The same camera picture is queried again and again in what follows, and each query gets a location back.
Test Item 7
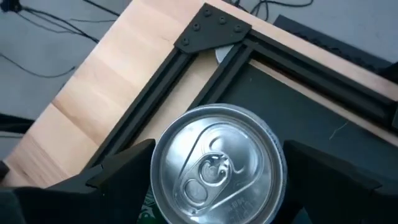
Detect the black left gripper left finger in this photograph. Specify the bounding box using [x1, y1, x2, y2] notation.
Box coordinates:
[14, 139, 156, 224]

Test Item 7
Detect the thin black floor cable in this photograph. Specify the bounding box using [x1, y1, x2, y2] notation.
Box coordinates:
[82, 0, 121, 17]
[0, 52, 77, 79]

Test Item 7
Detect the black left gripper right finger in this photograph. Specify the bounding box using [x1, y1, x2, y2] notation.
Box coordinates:
[273, 139, 398, 224]

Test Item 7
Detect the black floor cable bundle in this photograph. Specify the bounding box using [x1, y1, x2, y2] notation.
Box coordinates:
[0, 0, 100, 44]

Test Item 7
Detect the black corner bracket plate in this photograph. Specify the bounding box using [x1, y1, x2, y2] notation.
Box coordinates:
[173, 2, 252, 55]

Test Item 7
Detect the black aluminium table frame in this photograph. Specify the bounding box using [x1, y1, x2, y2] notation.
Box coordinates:
[83, 29, 398, 170]

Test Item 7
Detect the green Sprite soda can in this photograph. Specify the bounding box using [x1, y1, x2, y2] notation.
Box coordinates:
[138, 103, 287, 224]

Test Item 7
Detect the grey round disc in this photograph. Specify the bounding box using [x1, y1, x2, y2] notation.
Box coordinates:
[215, 44, 234, 65]

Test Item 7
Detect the looped black floor cable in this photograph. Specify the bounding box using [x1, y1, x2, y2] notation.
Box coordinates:
[229, 0, 315, 22]

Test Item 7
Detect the black floor bar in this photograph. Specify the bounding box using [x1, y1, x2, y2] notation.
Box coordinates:
[0, 112, 35, 135]

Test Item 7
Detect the black ridged floor strip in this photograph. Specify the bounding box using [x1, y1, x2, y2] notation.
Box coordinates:
[272, 14, 398, 84]

